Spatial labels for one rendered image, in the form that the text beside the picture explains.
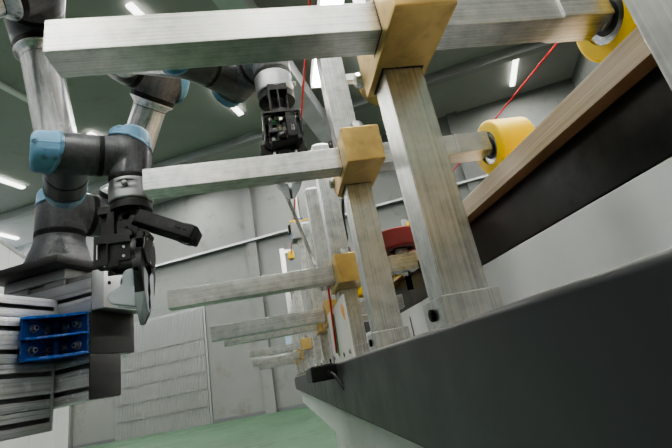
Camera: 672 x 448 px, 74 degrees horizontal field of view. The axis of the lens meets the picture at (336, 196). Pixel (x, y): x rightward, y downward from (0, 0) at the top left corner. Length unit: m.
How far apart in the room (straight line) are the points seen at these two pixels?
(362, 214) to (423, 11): 0.32
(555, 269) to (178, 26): 0.48
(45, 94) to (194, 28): 0.74
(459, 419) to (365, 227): 0.35
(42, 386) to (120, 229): 0.43
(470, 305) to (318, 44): 0.23
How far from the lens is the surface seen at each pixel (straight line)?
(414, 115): 0.39
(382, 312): 0.58
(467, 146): 0.65
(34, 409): 1.15
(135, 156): 0.89
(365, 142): 0.57
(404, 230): 0.82
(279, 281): 0.79
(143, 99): 1.32
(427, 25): 0.38
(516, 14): 0.44
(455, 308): 0.33
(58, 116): 1.07
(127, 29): 0.39
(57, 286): 1.23
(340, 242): 0.85
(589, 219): 0.54
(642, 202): 0.49
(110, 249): 0.84
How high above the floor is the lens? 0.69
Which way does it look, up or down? 21 degrees up
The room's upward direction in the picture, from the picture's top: 11 degrees counter-clockwise
